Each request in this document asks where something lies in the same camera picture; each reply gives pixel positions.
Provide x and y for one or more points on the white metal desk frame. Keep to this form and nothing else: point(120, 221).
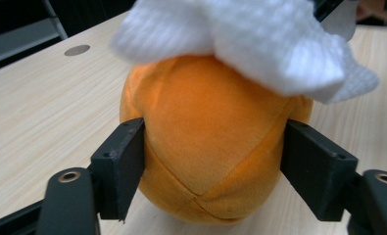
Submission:
point(18, 42)

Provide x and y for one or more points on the orange plush toy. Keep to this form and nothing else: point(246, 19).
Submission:
point(214, 130)

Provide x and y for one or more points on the white wet wipe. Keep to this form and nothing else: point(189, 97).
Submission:
point(246, 32)

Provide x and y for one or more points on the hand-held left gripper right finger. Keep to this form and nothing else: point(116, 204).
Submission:
point(315, 169)

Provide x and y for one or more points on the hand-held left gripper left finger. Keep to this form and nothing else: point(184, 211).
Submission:
point(122, 163)

